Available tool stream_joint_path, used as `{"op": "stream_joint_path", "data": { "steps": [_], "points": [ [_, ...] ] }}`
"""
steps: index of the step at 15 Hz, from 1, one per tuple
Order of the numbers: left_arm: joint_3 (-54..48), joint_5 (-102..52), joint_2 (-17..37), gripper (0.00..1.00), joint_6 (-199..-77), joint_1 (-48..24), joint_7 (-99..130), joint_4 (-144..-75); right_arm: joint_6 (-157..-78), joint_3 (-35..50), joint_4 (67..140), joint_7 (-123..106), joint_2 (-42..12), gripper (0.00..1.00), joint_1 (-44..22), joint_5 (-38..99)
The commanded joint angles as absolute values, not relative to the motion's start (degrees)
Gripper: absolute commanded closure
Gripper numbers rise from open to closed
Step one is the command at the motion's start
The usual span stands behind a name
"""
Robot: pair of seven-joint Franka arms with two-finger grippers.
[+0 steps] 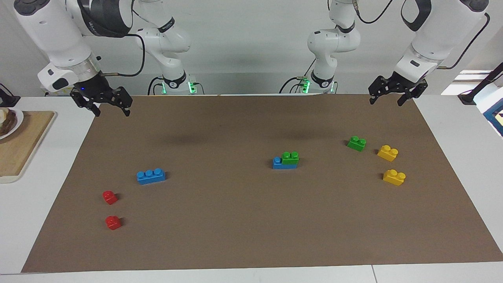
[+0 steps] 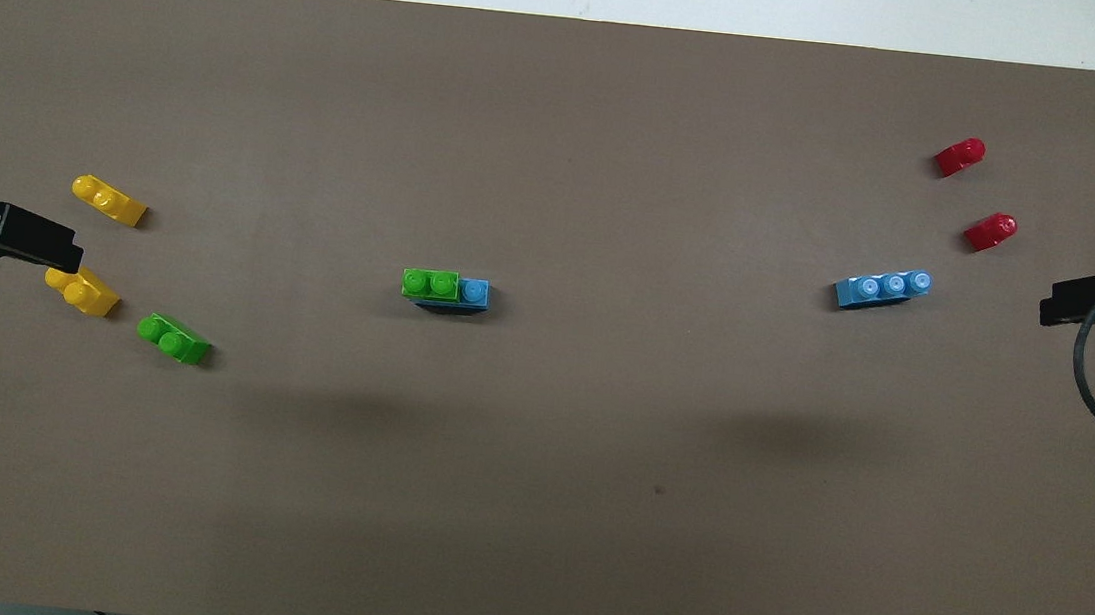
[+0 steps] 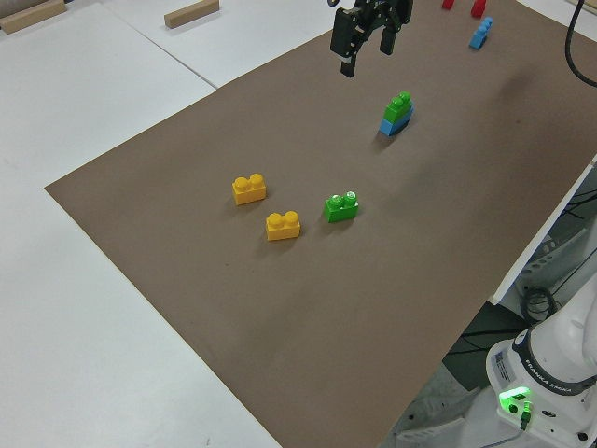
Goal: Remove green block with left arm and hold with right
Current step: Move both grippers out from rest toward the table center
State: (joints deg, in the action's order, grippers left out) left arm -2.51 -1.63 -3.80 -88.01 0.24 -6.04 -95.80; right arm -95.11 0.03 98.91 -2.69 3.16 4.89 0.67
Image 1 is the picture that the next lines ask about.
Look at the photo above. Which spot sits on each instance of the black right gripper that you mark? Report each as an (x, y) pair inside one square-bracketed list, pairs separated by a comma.
[(98, 92)]

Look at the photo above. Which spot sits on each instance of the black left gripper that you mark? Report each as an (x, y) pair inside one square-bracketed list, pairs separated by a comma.
[(397, 84)]

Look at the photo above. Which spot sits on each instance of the green two-stud toy block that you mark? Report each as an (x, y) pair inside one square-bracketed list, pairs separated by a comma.
[(356, 144), (290, 158)]

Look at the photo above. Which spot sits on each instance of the blue three-stud toy block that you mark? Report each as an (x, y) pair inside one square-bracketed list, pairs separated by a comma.
[(151, 177), (279, 164)]

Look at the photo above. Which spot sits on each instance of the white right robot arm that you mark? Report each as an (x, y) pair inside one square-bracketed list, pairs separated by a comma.
[(51, 31)]

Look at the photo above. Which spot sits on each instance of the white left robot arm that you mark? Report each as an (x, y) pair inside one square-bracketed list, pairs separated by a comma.
[(436, 35)]

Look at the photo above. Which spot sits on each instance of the yellow two-stud toy block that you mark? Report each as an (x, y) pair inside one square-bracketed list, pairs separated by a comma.
[(394, 177), (388, 153)]

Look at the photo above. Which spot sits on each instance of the red one-stud toy block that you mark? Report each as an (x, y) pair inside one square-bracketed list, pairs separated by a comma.
[(110, 197), (113, 223)]

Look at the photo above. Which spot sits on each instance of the white plate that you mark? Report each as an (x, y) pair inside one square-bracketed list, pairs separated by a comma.
[(17, 122)]

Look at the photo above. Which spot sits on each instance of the wooden cutting board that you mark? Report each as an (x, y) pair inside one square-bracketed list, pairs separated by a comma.
[(23, 153)]

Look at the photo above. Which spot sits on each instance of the black clamp stand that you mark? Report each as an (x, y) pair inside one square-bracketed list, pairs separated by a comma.
[(485, 80)]

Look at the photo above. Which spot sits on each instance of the blue framed white box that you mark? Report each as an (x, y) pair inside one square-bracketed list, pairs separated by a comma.
[(491, 112)]

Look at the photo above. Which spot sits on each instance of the brown table mat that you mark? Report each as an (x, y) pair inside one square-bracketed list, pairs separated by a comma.
[(251, 220)]

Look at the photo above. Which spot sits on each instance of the black clamp mount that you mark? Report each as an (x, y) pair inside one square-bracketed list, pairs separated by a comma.
[(7, 100)]

